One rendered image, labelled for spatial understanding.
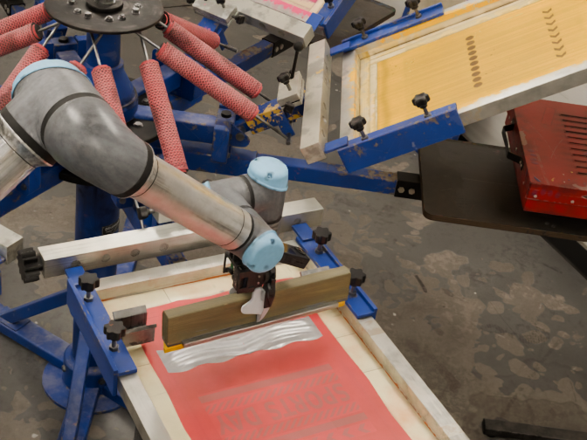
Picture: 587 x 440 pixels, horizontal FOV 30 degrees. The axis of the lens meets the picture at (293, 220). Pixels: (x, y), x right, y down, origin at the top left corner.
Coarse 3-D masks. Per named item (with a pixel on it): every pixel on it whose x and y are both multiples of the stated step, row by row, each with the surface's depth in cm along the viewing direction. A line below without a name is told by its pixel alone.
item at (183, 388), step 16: (176, 304) 241; (160, 320) 236; (160, 336) 232; (144, 352) 227; (160, 368) 224; (192, 368) 225; (208, 368) 226; (224, 368) 226; (240, 368) 227; (256, 368) 227; (176, 384) 221; (192, 384) 221; (208, 384) 222; (224, 384) 222; (176, 400) 217; (192, 400) 218; (192, 416) 214; (208, 416) 215; (192, 432) 211; (208, 432) 211
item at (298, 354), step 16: (320, 320) 243; (256, 352) 232; (272, 352) 232; (288, 352) 233; (304, 352) 233; (320, 352) 234; (336, 352) 235; (272, 368) 228; (288, 368) 229; (336, 368) 231; (352, 368) 231; (352, 384) 227; (368, 384) 228; (368, 400) 224; (368, 416) 220; (384, 416) 221; (384, 432) 217; (400, 432) 218
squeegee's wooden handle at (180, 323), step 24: (288, 288) 221; (312, 288) 224; (336, 288) 227; (168, 312) 211; (192, 312) 212; (216, 312) 215; (240, 312) 218; (288, 312) 224; (168, 336) 212; (192, 336) 215
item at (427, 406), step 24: (192, 264) 247; (216, 264) 248; (312, 264) 254; (96, 288) 236; (120, 288) 238; (144, 288) 242; (360, 336) 239; (384, 336) 236; (384, 360) 231; (120, 384) 215; (408, 384) 224; (144, 408) 209; (432, 408) 220; (144, 432) 206; (168, 432) 205; (432, 432) 219; (456, 432) 215
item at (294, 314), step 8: (320, 304) 227; (328, 304) 227; (336, 304) 228; (296, 312) 225; (304, 312) 225; (312, 312) 226; (264, 320) 221; (272, 320) 222; (280, 320) 223; (232, 328) 219; (240, 328) 219; (248, 328) 220; (256, 328) 221; (200, 336) 216; (208, 336) 216; (216, 336) 217; (224, 336) 218; (184, 344) 214; (192, 344) 215
